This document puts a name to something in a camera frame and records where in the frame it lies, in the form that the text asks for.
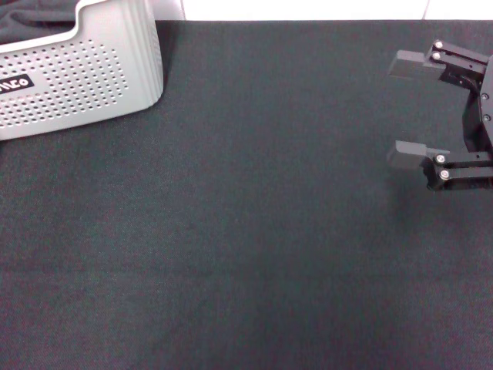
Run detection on black tablecloth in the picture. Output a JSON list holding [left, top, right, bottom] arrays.
[[0, 18, 493, 370]]

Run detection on grey perforated storage box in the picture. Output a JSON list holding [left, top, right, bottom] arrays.
[[0, 0, 165, 143]]

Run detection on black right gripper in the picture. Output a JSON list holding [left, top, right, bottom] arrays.
[[386, 39, 493, 193]]

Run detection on dark crumpled cloth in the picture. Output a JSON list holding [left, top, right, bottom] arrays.
[[0, 0, 82, 48]]

